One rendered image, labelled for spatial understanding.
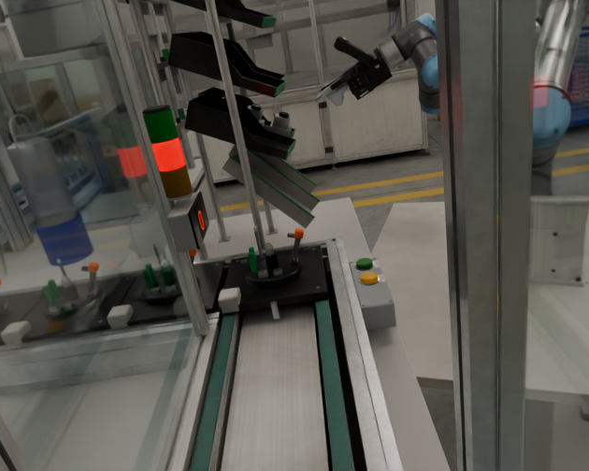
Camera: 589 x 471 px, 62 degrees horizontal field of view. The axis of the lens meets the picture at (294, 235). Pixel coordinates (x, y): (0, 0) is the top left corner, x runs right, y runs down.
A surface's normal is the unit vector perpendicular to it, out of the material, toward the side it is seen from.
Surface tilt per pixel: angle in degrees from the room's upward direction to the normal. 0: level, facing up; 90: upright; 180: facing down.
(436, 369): 0
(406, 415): 0
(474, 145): 90
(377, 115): 90
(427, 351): 0
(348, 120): 90
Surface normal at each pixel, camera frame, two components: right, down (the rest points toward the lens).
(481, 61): 0.02, 0.40
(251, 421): -0.17, -0.90
